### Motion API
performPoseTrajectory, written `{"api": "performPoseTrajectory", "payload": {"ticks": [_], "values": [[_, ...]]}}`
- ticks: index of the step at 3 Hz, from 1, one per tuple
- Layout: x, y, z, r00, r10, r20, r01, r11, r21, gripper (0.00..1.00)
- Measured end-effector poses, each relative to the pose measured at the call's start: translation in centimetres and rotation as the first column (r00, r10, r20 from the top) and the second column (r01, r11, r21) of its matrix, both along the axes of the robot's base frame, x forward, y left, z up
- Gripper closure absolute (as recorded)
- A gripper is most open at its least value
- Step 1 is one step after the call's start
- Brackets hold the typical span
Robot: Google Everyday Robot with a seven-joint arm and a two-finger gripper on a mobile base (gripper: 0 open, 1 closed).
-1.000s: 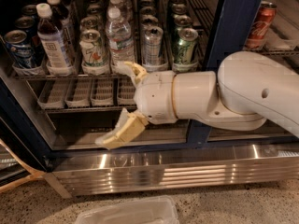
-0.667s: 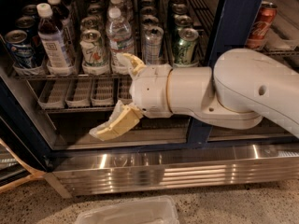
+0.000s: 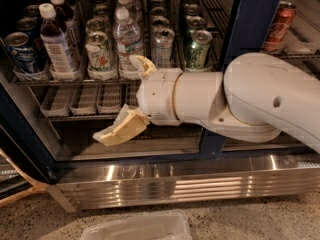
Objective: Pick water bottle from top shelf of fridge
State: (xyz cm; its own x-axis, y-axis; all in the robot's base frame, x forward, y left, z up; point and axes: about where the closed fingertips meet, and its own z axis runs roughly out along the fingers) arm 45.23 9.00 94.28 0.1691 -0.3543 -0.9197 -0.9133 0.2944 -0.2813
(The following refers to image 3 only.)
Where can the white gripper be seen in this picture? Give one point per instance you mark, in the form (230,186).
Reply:
(157,95)

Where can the clear front water bottle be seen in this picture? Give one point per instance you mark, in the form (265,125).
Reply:
(127,35)

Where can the clear water bottle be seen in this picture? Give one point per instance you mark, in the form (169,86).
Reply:
(134,7)
(127,35)

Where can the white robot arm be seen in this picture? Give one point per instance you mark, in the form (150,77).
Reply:
(257,98)

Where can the front dark tea bottle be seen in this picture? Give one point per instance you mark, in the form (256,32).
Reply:
(56,38)

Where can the dark tea bottle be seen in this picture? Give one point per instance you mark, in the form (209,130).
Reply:
(65,12)
(56,38)

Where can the stainless fridge base grille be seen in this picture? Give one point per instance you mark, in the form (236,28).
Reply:
(110,185)

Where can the front white green can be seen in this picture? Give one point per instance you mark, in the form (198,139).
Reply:
(99,51)

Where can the white green can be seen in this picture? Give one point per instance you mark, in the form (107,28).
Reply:
(99,51)
(97,24)

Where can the front silver slim can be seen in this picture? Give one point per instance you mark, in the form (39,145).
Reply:
(164,39)

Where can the front green soda can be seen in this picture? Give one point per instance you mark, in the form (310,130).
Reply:
(197,48)

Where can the green soda can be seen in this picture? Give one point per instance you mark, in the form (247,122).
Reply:
(194,23)
(197,48)

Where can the front blue soda can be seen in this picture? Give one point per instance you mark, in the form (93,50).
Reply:
(22,52)

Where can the blue soda can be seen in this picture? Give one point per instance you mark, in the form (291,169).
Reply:
(22,52)
(31,27)

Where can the clear plastic bin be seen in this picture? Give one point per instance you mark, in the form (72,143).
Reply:
(165,225)

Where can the red cola can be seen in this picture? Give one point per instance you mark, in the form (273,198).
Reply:
(282,20)

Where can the middle wire shelf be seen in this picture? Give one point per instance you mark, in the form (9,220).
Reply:
(88,100)

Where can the wire shelf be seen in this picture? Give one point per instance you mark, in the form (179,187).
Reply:
(300,46)
(88,100)

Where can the top wire shelf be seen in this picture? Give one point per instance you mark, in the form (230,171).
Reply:
(300,46)

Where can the wooden frame piece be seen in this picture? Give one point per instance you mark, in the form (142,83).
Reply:
(14,183)

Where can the blue fridge door frame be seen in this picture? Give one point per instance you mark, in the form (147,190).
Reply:
(247,29)

